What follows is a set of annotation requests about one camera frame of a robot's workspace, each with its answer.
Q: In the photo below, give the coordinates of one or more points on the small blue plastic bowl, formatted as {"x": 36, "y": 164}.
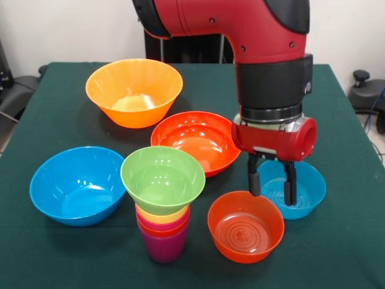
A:
{"x": 309, "y": 186}

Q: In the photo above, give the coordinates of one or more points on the wide orange-red shallow bowl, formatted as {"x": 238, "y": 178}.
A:
{"x": 195, "y": 138}

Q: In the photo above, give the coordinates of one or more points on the black rounded floor base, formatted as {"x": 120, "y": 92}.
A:
{"x": 18, "y": 90}
{"x": 365, "y": 93}

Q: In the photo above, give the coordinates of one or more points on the orange-red plastic cup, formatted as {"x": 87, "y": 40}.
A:
{"x": 162, "y": 234}

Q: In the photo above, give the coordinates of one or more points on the large blue plastic bowl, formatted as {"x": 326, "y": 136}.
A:
{"x": 78, "y": 186}

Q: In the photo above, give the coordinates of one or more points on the green plastic bowl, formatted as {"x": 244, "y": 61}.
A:
{"x": 162, "y": 186}

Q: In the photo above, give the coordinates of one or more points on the small orange-red ringed bowl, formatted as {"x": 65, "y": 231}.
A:
{"x": 240, "y": 250}

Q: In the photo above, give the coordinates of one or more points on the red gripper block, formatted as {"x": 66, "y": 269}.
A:
{"x": 270, "y": 141}

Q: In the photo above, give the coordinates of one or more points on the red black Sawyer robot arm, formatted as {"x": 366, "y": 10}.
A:
{"x": 264, "y": 45}

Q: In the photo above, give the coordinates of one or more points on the large orange plastic bowl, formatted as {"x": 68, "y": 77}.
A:
{"x": 132, "y": 87}

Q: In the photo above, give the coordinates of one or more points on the magenta-red plastic cup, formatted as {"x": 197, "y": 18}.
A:
{"x": 162, "y": 226}

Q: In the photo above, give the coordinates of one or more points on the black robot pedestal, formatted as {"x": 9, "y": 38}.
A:
{"x": 195, "y": 51}

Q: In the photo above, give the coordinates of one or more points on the purple plastic cup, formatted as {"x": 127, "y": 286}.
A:
{"x": 164, "y": 248}

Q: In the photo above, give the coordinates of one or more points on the dark green table cloth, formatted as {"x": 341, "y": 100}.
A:
{"x": 331, "y": 241}

